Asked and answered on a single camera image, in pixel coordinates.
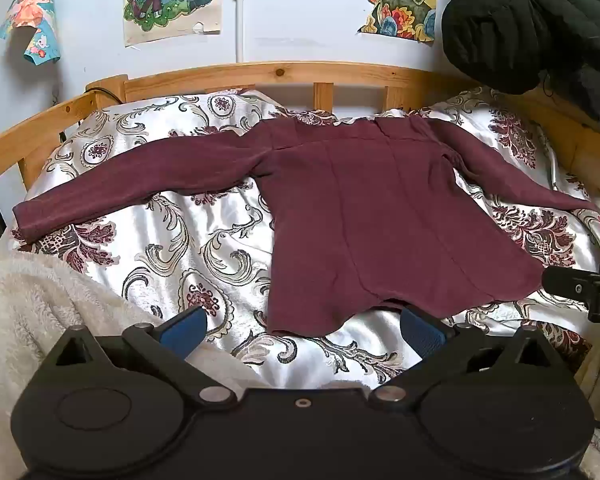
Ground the maroon long-sleeve shirt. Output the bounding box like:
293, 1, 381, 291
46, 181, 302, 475
13, 114, 600, 337

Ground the white fleece blanket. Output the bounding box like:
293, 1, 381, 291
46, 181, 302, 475
0, 242, 261, 480

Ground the black puffer jacket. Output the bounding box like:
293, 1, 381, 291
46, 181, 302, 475
441, 0, 600, 128

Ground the black cable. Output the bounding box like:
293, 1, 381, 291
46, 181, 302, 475
59, 87, 126, 143

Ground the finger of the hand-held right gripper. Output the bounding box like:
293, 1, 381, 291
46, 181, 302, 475
541, 265, 600, 307

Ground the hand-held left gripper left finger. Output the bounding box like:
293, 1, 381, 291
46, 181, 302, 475
47, 306, 237, 406

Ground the wooden bed frame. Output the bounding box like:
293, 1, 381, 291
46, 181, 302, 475
0, 61, 600, 271

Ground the floral satin bedspread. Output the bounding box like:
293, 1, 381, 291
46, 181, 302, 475
7, 87, 600, 386

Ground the orange cartoon girl poster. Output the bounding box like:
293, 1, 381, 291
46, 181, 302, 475
0, 0, 62, 67

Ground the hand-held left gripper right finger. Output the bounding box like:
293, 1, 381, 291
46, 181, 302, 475
367, 306, 557, 406

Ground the white wall pipe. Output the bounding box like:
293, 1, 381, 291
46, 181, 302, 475
232, 0, 246, 64

